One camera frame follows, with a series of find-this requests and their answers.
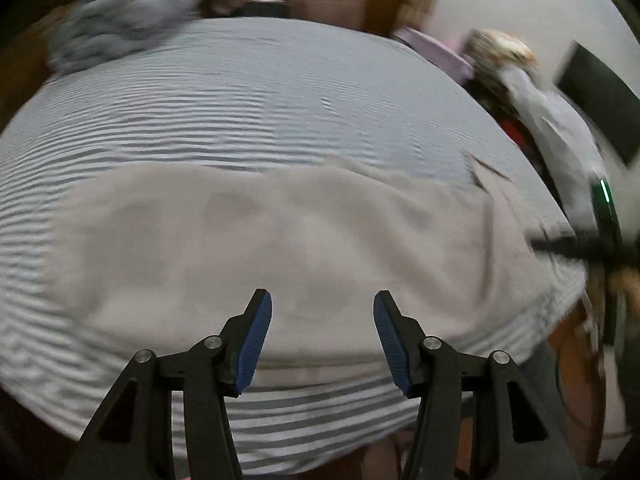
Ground grey white striped bed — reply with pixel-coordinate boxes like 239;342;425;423
0;16;591;476

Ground blue grey crumpled blanket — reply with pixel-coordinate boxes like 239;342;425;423
47;0;203;78

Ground lilac cloth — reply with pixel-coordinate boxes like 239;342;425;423
392;27;476;83

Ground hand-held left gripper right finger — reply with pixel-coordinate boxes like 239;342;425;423
373;290;583;480

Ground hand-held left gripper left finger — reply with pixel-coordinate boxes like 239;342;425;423
62;288;273;480

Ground white dotted cloth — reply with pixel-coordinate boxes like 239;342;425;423
492;67;608;231

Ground floral pillow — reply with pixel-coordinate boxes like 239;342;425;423
462;29;538;78

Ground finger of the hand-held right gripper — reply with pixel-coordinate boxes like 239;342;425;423
530;232;613;262

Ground black screen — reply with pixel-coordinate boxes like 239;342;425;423
555;40;640;166

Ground grey pants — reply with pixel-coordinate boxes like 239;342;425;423
47;155;588;376

